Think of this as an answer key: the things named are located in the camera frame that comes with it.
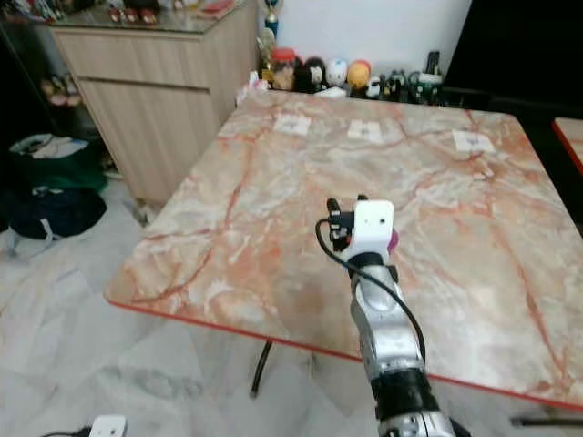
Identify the red edged marble side table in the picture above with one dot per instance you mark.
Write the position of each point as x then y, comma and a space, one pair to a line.
572, 138

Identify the dark blue bag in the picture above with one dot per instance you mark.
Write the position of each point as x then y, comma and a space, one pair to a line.
55, 211

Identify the jar with red lid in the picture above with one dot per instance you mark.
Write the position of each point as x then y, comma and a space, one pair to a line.
282, 70

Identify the white paper card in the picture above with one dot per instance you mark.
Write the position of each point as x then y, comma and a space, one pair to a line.
365, 131
475, 141
292, 125

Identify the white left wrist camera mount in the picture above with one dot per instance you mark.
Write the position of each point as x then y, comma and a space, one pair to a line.
109, 427

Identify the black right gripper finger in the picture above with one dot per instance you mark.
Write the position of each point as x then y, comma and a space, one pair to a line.
362, 198
333, 208

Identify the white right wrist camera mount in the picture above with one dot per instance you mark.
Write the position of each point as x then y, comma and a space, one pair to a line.
373, 226

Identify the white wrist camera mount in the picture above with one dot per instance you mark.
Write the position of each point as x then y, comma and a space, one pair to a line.
373, 226
109, 427

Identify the black table foot bar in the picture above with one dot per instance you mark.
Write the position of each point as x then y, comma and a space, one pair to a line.
547, 421

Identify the black plush toy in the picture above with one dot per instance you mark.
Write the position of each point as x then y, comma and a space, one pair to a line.
311, 75

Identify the green bag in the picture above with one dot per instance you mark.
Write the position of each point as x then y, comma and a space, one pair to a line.
68, 171

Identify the blue gold trophy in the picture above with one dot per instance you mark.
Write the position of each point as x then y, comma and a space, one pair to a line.
271, 18

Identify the flat red item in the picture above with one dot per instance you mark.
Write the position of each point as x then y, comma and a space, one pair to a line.
218, 8

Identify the small pink object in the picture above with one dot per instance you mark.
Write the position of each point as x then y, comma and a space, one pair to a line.
393, 242

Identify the light wooden cabinet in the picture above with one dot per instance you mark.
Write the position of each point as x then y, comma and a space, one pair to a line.
155, 109

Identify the white plush toy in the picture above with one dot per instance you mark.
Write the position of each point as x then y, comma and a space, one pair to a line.
338, 72

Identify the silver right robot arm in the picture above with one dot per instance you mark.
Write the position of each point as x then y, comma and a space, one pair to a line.
387, 337

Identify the black curved table leg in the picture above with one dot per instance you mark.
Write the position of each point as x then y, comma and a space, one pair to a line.
260, 366

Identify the yellow orange plush toy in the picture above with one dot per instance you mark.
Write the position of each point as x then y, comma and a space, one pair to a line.
360, 74

